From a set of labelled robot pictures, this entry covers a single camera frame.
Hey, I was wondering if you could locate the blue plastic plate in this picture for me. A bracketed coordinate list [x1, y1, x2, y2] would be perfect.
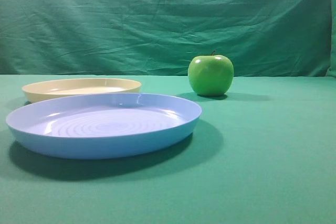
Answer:
[6, 93, 202, 159]

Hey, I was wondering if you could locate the yellow plastic plate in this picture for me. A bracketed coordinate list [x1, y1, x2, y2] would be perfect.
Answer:
[22, 78, 142, 103]

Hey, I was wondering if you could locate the green apple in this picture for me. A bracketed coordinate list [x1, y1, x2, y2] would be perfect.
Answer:
[187, 53, 234, 97]

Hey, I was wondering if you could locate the green table cloth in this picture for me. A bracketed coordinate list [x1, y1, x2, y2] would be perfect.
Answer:
[1, 75, 335, 223]

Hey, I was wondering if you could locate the green backdrop cloth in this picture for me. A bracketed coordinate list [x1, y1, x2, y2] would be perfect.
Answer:
[1, 0, 335, 77]

